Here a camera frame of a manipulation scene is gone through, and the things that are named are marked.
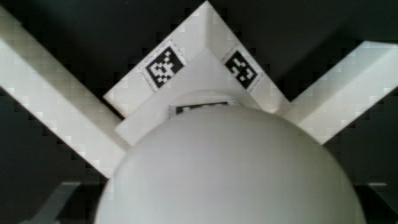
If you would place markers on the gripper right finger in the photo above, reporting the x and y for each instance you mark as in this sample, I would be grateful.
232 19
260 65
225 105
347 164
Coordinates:
381 203

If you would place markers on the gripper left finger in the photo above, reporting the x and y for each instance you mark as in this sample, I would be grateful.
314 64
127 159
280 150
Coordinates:
56 202

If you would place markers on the white lamp bulb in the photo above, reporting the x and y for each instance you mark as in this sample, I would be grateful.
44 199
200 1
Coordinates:
228 168

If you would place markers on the white lamp base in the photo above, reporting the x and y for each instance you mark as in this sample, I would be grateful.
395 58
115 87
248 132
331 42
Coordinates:
198 71

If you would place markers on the white U-shaped fence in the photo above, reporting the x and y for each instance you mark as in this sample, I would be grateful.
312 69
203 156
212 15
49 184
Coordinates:
83 118

